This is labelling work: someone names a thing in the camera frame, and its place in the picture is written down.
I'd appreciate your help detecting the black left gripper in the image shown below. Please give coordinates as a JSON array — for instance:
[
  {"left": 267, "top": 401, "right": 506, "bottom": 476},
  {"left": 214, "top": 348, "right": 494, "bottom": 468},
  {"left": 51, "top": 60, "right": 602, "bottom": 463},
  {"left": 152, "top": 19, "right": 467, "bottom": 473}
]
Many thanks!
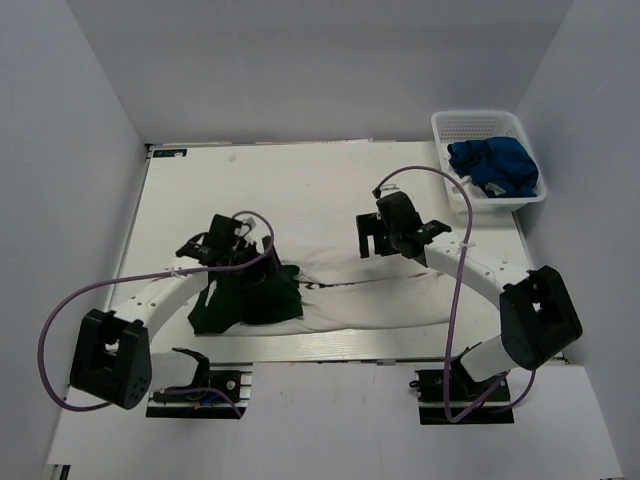
[{"left": 226, "top": 235, "right": 290, "bottom": 295}]

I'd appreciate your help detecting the white green raglan t-shirt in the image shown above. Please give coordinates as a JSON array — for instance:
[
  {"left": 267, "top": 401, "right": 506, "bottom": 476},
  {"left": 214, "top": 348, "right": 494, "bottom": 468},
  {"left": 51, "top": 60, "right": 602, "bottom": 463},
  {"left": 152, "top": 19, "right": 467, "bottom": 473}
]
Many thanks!
[{"left": 188, "top": 245, "right": 455, "bottom": 336}]

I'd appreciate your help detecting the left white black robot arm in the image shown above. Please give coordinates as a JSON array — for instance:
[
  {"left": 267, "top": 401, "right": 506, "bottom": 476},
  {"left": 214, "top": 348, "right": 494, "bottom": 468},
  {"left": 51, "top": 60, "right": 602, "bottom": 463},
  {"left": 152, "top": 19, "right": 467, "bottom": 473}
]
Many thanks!
[{"left": 70, "top": 211, "right": 275, "bottom": 410}]

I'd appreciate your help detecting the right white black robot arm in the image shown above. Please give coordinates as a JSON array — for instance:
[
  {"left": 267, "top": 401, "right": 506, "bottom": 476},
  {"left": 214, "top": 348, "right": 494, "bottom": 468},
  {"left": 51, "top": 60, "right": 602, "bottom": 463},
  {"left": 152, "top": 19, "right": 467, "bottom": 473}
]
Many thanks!
[{"left": 356, "top": 192, "right": 583, "bottom": 399}]

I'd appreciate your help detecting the dark label sticker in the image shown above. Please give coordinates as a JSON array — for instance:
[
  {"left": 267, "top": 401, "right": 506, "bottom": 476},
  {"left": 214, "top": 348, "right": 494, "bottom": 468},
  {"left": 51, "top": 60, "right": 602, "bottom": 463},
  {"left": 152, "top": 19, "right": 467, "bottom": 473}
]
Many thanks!
[{"left": 152, "top": 148, "right": 188, "bottom": 158}]

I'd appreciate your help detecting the white plastic basket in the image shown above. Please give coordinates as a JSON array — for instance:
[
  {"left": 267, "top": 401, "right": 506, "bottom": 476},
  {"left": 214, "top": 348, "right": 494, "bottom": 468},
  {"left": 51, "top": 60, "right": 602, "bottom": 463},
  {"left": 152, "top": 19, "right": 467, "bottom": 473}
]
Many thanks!
[{"left": 431, "top": 110, "right": 547, "bottom": 213}]

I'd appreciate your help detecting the blue t-shirt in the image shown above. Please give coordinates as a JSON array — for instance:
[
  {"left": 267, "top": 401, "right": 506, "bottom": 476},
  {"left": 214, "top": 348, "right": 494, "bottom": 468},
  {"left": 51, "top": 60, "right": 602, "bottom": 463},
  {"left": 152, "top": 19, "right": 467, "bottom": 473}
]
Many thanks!
[{"left": 446, "top": 137, "right": 539, "bottom": 198}]

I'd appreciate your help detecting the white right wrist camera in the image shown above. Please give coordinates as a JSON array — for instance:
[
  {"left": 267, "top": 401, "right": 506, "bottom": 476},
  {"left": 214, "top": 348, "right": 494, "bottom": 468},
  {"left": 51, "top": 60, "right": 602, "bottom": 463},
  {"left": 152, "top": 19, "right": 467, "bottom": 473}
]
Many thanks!
[{"left": 372, "top": 183, "right": 400, "bottom": 200}]

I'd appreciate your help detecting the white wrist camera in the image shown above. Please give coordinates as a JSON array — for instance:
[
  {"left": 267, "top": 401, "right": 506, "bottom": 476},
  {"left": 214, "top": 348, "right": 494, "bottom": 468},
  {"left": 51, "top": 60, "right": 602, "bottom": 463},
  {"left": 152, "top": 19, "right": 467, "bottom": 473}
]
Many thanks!
[
  {"left": 235, "top": 217, "right": 256, "bottom": 238},
  {"left": 372, "top": 183, "right": 400, "bottom": 200}
]

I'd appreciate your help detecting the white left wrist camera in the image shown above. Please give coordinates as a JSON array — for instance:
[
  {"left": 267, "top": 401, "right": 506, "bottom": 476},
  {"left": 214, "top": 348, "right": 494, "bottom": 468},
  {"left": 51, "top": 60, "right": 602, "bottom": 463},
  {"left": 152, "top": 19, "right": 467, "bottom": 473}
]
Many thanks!
[{"left": 235, "top": 217, "right": 256, "bottom": 238}]

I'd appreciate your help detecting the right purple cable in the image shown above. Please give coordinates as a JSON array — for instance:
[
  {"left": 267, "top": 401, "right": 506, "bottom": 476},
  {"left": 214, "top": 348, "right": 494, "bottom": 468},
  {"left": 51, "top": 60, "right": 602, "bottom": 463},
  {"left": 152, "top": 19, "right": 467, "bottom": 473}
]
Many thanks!
[{"left": 372, "top": 165, "right": 535, "bottom": 424}]

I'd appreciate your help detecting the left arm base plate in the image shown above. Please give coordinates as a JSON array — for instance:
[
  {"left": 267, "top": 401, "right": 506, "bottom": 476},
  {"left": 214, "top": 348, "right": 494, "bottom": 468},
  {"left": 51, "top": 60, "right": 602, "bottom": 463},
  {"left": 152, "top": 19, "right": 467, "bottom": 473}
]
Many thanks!
[{"left": 145, "top": 364, "right": 253, "bottom": 420}]

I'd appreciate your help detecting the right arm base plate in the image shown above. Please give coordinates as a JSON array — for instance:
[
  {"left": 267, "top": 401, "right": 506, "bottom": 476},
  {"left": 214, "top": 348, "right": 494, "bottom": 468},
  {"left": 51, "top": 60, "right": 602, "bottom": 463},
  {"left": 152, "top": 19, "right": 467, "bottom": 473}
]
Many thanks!
[{"left": 409, "top": 369, "right": 514, "bottom": 426}]

